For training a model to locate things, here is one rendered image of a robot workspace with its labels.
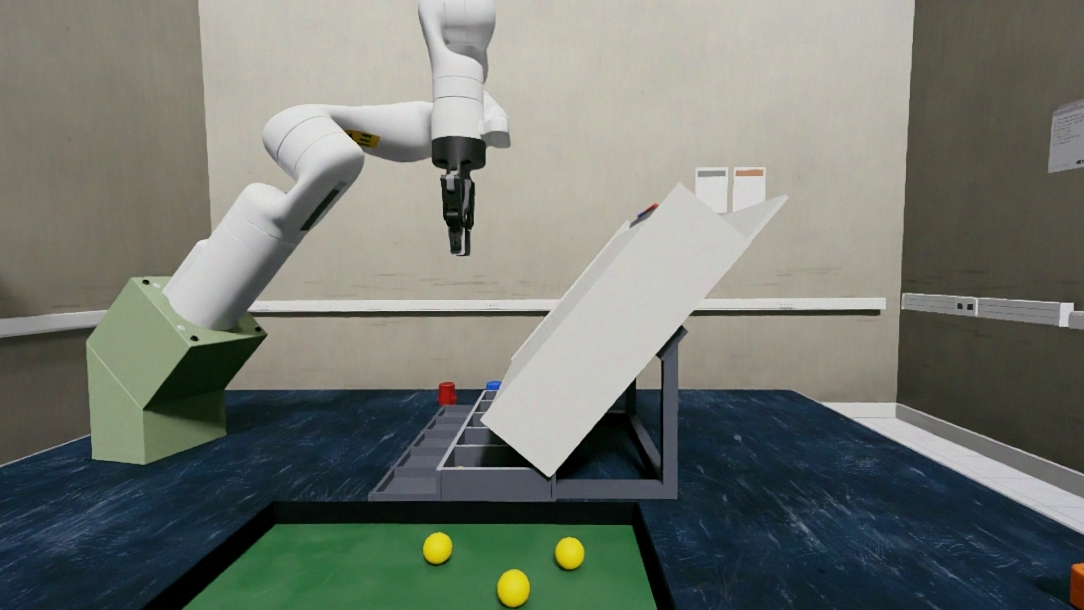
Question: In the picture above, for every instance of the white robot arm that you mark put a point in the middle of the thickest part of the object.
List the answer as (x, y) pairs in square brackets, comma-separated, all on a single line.
[(315, 145)]

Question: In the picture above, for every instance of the red plug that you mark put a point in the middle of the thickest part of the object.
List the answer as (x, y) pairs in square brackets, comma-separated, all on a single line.
[(447, 394)]

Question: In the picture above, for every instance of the yellow ball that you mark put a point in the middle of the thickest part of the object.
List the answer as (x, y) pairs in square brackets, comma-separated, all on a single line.
[(437, 548), (513, 588), (569, 553)]

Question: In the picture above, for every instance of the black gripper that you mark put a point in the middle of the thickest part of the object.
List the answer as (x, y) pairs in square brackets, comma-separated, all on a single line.
[(452, 151)]

